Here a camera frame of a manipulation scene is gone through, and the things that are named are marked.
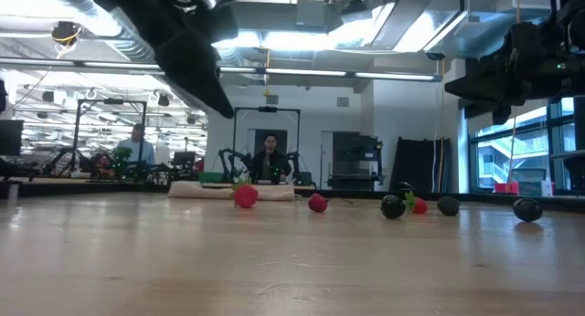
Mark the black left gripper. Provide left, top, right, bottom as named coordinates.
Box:
left=113, top=0, right=239, bottom=120

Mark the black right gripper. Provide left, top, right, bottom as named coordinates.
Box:
left=445, top=21, right=557, bottom=125

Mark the red strawberry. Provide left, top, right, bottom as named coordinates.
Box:
left=307, top=193, right=329, bottom=214
left=231, top=178, right=260, bottom=210
left=404, top=191, right=430, bottom=216

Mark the black robot station gantry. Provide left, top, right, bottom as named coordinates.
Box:
left=232, top=106, right=302, bottom=185
left=72, top=99, right=148, bottom=180

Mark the person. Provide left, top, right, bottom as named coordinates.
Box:
left=250, top=132, right=293, bottom=184
left=116, top=122, right=157, bottom=178

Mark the long ceiling light fixture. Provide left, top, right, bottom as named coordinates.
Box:
left=0, top=57, right=443, bottom=83

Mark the teal bin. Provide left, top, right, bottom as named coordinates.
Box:
left=518, top=180, right=544, bottom=197

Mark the black standing panel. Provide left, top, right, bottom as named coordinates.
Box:
left=389, top=136, right=452, bottom=194

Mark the green box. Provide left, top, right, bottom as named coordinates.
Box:
left=197, top=171, right=225, bottom=185

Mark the pink folded cloth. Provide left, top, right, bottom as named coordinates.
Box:
left=167, top=180, right=297, bottom=203

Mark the round black ceiling device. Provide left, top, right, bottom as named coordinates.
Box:
left=49, top=20, right=84, bottom=47

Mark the black equipment rack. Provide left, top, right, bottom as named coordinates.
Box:
left=331, top=132, right=385, bottom=192

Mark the wooden top workbench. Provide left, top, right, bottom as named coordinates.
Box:
left=0, top=174, right=202, bottom=185

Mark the black background monitor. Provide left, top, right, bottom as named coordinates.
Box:
left=0, top=119, right=25, bottom=157

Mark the black aluminium table frame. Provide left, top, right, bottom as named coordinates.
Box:
left=0, top=178, right=585, bottom=213

